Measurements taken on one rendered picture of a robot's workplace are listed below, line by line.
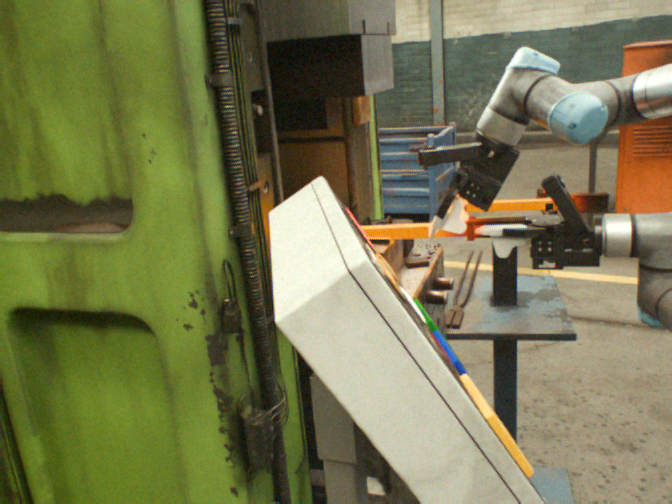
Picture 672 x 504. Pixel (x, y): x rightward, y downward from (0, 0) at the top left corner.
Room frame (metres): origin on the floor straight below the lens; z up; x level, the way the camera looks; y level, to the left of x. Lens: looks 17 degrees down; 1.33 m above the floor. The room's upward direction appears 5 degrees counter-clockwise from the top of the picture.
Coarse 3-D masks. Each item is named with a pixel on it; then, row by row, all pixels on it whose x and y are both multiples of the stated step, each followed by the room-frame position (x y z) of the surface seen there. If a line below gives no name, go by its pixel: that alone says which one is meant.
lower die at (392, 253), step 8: (376, 240) 1.14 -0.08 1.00; (384, 240) 1.13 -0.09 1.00; (400, 240) 1.21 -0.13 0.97; (376, 248) 1.11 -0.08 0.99; (384, 248) 1.11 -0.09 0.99; (392, 248) 1.15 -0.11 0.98; (400, 248) 1.21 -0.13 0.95; (384, 256) 1.09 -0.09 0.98; (392, 256) 1.15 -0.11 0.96; (400, 256) 1.21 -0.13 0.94; (392, 264) 1.14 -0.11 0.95; (400, 264) 1.20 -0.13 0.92
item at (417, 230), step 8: (392, 224) 1.17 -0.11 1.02; (400, 224) 1.16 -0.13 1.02; (408, 224) 1.15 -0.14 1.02; (416, 224) 1.15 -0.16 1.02; (424, 224) 1.14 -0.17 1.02; (472, 224) 1.08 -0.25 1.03; (480, 224) 1.09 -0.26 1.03; (488, 224) 1.08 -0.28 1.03; (496, 224) 1.08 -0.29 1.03; (504, 224) 1.07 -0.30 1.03; (368, 232) 1.16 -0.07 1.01; (376, 232) 1.15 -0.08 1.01; (384, 232) 1.15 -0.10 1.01; (392, 232) 1.14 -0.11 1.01; (400, 232) 1.14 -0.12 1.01; (408, 232) 1.13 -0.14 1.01; (416, 232) 1.13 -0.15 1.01; (424, 232) 1.12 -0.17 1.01; (440, 232) 1.11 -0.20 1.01; (448, 232) 1.11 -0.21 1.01; (464, 232) 1.10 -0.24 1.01; (472, 232) 1.08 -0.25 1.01; (472, 240) 1.08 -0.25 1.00
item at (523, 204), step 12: (600, 192) 1.50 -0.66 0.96; (468, 204) 1.55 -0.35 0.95; (492, 204) 1.53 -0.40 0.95; (504, 204) 1.53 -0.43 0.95; (516, 204) 1.52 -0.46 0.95; (528, 204) 1.52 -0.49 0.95; (540, 204) 1.51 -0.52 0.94; (576, 204) 1.50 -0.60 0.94; (588, 204) 1.49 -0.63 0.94; (600, 204) 1.49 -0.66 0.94
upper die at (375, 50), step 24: (288, 48) 1.08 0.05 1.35; (312, 48) 1.07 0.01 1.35; (336, 48) 1.05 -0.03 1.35; (360, 48) 1.04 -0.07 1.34; (384, 48) 1.17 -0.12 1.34; (288, 72) 1.08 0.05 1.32; (312, 72) 1.07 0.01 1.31; (336, 72) 1.06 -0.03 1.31; (360, 72) 1.04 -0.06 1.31; (384, 72) 1.17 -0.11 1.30; (288, 96) 1.09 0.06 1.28; (312, 96) 1.07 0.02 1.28; (336, 96) 1.06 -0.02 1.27; (360, 96) 1.04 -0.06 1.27
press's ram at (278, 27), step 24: (264, 0) 1.04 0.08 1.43; (288, 0) 1.03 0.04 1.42; (312, 0) 1.01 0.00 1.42; (336, 0) 1.00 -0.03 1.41; (360, 0) 1.05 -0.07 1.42; (384, 0) 1.19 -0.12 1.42; (264, 24) 1.04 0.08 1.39; (288, 24) 1.03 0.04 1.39; (312, 24) 1.01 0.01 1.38; (336, 24) 1.00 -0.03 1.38; (360, 24) 1.04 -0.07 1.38; (384, 24) 1.18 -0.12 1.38
